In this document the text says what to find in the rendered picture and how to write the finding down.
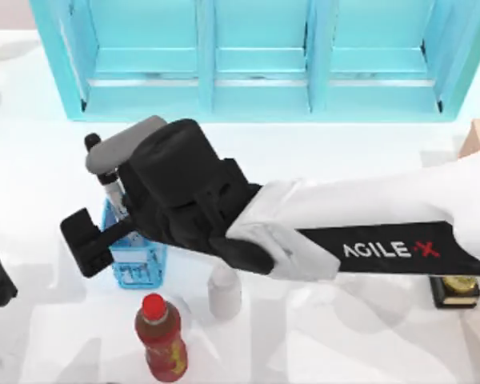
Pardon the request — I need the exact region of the blue basket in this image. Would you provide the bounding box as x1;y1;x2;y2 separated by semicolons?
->
101;197;170;290

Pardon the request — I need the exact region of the light blue rack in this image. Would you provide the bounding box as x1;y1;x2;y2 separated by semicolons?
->
27;0;480;123

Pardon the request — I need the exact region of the red bottle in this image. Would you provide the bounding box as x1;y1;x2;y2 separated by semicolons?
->
134;292;190;384

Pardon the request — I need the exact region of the white bottle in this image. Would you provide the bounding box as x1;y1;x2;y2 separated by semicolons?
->
206;263;242;319

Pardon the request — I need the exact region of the salmon-coloured box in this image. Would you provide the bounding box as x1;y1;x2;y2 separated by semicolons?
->
457;117;480;161

